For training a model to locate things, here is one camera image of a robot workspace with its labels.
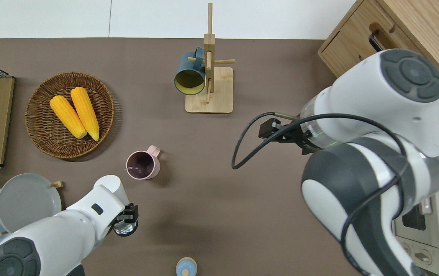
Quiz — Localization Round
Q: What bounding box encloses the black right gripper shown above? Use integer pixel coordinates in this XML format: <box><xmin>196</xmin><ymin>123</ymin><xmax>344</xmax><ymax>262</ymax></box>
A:
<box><xmin>258</xmin><ymin>118</ymin><xmax>318</xmax><ymax>156</ymax></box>

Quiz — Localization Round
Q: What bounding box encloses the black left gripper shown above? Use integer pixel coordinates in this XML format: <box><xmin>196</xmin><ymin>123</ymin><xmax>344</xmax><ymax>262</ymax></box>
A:
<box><xmin>117</xmin><ymin>204</ymin><xmax>139</xmax><ymax>225</ymax></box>

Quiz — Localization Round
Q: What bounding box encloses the pink cup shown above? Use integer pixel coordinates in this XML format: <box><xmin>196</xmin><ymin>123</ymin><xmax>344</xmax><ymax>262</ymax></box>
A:
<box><xmin>126</xmin><ymin>145</ymin><xmax>162</xmax><ymax>180</ymax></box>

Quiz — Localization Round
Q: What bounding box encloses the wooden cup stand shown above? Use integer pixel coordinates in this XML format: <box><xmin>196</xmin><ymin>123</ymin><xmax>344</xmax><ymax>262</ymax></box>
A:
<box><xmin>185</xmin><ymin>3</ymin><xmax>236</xmax><ymax>114</ymax></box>

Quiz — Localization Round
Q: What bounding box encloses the blue round bell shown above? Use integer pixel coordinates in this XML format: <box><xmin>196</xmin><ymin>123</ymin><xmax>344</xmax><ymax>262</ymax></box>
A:
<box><xmin>176</xmin><ymin>257</ymin><xmax>198</xmax><ymax>276</ymax></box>

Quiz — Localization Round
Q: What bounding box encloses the brown table mat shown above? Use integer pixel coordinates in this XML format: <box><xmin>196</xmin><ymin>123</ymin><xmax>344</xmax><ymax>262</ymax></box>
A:
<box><xmin>0</xmin><ymin>38</ymin><xmax>358</xmax><ymax>276</ymax></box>

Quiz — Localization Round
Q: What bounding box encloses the teal mug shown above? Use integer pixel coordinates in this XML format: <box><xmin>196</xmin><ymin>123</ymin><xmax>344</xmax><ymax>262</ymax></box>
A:
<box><xmin>174</xmin><ymin>47</ymin><xmax>207</xmax><ymax>95</ymax></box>

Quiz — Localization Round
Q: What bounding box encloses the gray plate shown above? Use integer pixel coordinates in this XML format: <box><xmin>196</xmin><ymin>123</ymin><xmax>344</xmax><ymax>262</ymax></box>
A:
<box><xmin>0</xmin><ymin>173</ymin><xmax>62</xmax><ymax>233</ymax></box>

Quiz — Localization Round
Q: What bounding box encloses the yellow corn cob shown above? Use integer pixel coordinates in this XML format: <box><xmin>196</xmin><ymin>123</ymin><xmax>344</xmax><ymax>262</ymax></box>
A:
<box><xmin>49</xmin><ymin>95</ymin><xmax>88</xmax><ymax>139</ymax></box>
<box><xmin>70</xmin><ymin>87</ymin><xmax>100</xmax><ymax>141</ymax></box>

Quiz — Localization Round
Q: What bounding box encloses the round wicker basket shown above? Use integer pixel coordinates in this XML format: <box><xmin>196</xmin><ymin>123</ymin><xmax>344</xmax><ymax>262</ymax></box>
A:
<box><xmin>25</xmin><ymin>72</ymin><xmax>115</xmax><ymax>159</ymax></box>

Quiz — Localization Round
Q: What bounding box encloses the white toaster oven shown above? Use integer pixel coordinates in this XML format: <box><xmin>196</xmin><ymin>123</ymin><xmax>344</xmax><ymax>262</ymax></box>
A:
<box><xmin>392</xmin><ymin>192</ymin><xmax>439</xmax><ymax>276</ymax></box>

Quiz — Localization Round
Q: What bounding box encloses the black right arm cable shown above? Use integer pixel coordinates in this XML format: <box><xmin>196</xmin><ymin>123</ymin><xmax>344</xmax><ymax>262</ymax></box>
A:
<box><xmin>232</xmin><ymin>111</ymin><xmax>410</xmax><ymax>255</ymax></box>

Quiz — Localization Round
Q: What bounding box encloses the wooden cabinet with black handle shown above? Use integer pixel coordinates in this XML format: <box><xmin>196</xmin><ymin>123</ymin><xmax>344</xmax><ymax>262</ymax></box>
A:
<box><xmin>318</xmin><ymin>0</ymin><xmax>439</xmax><ymax>108</ymax></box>

